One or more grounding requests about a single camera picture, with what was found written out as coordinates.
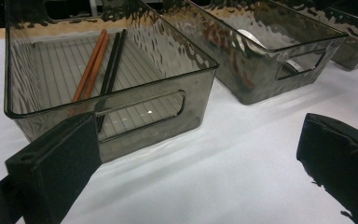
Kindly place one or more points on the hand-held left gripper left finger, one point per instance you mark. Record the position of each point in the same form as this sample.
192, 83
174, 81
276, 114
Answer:
62, 168

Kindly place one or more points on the smoky clear plastic bin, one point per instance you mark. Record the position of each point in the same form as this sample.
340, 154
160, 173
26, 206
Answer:
199, 99
267, 90
354, 53

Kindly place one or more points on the brown wooden chopstick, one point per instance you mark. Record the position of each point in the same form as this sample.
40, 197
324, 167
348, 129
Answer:
97, 67
89, 63

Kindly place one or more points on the black chopstick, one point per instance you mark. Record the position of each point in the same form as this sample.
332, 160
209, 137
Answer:
116, 62
109, 62

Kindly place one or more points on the brown wooden spoon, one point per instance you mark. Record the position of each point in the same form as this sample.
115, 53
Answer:
213, 31

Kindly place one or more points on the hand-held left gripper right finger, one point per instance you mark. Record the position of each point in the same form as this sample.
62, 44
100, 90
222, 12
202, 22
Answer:
345, 165

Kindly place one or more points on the white ceramic spoon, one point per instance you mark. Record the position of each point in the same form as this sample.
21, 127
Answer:
248, 35

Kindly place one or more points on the white table cover sheet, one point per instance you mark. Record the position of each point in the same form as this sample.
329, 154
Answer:
199, 174

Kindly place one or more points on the white metal stand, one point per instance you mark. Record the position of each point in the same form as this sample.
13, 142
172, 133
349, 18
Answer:
93, 7

